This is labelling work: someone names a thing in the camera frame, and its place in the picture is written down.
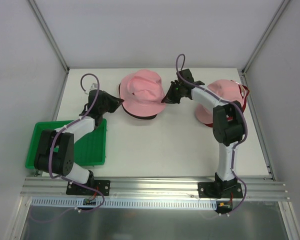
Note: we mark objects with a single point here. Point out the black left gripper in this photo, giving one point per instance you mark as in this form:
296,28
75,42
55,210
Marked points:
109,102

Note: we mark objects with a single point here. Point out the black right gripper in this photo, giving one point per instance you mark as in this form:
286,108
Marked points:
174,92

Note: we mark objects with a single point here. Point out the pink black-trimmed hat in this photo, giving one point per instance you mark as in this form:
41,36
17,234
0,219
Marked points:
145,76

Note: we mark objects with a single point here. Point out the pink cap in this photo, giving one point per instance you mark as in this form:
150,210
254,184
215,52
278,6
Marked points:
203,115

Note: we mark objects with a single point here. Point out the dark red cap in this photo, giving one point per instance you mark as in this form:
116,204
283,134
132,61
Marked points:
231,91

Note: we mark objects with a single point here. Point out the black bucket hat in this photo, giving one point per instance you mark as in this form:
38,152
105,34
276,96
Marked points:
141,101

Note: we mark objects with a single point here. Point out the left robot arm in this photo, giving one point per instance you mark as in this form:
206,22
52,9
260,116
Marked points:
55,153

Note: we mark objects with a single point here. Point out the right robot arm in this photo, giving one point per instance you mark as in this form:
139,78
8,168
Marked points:
229,129

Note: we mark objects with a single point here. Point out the green plastic tray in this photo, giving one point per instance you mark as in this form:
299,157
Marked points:
90,150

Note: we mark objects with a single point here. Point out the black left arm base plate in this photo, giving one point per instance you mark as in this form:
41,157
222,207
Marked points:
102,186

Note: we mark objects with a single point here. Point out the aluminium rail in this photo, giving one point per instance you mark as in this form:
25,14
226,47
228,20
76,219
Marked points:
175,188

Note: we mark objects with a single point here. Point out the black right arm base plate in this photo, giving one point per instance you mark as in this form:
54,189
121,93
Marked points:
208,190

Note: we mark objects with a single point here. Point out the white slotted cable duct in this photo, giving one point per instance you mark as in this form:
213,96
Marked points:
122,203

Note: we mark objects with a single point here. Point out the left aluminium frame post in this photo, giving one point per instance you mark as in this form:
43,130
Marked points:
48,34

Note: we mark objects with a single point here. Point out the aluminium frame post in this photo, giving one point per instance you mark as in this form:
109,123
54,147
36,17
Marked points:
266,34
48,34

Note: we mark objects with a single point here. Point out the right aluminium frame post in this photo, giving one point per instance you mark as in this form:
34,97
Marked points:
266,34

